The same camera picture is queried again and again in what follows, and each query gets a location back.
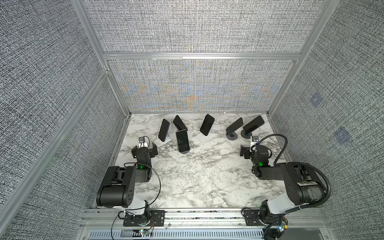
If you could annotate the dark green round phone stand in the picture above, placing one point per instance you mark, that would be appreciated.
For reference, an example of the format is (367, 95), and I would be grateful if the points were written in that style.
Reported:
(246, 135)

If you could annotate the purple round phone stand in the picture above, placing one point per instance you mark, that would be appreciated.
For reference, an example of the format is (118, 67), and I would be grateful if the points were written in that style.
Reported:
(232, 136)

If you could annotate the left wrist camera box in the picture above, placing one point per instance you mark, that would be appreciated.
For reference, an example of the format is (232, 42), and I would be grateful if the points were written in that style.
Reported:
(144, 142)

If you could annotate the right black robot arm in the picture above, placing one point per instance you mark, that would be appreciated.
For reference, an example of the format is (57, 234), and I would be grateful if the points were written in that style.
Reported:
(306, 186)

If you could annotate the green-edged phone on round stand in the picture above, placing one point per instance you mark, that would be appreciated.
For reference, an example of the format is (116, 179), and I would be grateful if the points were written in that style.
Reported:
(182, 140)

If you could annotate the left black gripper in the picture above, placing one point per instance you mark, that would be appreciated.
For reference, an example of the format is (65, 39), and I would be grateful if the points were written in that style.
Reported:
(144, 150)

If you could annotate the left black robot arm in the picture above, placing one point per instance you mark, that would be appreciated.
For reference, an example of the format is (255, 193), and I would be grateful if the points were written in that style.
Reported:
(117, 189)

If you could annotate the blue-cased phone far left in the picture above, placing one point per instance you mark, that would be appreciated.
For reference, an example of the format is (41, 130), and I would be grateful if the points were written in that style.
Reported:
(164, 130)

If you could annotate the aluminium front rail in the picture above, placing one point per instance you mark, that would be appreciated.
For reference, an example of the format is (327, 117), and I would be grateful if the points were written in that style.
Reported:
(204, 224)

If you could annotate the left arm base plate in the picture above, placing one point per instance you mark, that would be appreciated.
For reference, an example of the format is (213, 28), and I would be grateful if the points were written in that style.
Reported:
(153, 218)

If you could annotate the white stand behind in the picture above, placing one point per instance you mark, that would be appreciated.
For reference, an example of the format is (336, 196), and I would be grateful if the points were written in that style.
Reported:
(190, 134)

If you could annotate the white centre phone stand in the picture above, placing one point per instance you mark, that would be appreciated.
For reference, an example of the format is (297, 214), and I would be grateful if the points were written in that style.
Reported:
(201, 137)

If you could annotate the black textured-back phone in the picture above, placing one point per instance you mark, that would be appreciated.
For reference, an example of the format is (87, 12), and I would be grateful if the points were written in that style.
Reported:
(179, 124)

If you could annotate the grey round stand front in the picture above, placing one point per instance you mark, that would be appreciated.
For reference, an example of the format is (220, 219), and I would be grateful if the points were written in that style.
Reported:
(184, 152)

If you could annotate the white stand far left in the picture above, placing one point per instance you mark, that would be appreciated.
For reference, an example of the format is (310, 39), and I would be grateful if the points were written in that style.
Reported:
(159, 143)

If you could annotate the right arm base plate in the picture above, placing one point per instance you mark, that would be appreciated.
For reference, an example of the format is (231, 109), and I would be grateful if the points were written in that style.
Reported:
(252, 217)

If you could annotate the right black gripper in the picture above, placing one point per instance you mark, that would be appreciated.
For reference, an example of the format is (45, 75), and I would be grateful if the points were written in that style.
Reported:
(250, 150)

